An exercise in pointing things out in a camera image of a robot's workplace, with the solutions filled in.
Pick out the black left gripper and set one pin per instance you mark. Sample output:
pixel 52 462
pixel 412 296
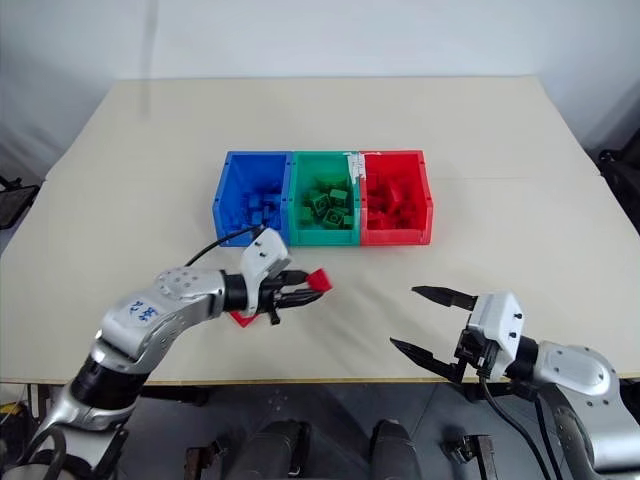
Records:
pixel 272 295

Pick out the red block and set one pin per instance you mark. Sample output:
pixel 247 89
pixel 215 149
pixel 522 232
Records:
pixel 245 319
pixel 320 280
pixel 396 197
pixel 377 220

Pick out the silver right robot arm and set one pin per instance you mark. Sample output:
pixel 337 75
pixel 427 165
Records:
pixel 575 370

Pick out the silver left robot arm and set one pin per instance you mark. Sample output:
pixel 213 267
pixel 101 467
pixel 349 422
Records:
pixel 150 320

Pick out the black equipment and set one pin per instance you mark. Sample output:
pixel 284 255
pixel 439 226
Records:
pixel 622 185

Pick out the flat red block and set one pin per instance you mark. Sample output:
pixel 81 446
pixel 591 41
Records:
pixel 245 319

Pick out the dark metal bracket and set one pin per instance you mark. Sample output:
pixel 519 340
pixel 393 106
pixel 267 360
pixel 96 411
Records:
pixel 205 460
pixel 470 457

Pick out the small green block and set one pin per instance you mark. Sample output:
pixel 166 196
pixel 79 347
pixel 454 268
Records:
pixel 305 216

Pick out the green cube block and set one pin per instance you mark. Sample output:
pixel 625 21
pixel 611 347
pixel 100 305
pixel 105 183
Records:
pixel 339 197
pixel 319 202
pixel 334 217

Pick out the blue block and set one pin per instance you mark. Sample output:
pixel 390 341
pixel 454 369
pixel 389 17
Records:
pixel 255 217
pixel 271 198

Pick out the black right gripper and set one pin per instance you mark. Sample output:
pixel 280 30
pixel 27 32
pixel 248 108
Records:
pixel 477 352

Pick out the blue plastic bin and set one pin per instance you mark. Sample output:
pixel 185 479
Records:
pixel 235 170

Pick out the black chair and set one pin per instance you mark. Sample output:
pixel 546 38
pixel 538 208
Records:
pixel 15 202

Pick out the white paper label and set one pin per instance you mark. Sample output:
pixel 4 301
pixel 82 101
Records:
pixel 356 167

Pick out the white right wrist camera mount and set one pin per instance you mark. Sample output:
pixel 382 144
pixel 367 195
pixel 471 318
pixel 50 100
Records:
pixel 500 320

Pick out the green plastic bin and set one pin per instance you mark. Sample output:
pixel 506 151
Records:
pixel 325 236

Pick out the grey vertical pole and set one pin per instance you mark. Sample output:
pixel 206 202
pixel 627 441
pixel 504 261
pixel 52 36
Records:
pixel 147 55

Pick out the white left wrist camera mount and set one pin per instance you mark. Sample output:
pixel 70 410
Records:
pixel 265 252

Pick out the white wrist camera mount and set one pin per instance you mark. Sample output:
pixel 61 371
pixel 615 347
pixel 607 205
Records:
pixel 500 320
pixel 265 252

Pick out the red plastic bin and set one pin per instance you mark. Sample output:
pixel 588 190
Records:
pixel 395 237

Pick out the dark rounded shape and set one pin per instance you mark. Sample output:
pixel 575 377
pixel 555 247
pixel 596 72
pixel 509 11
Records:
pixel 395 450
pixel 272 450

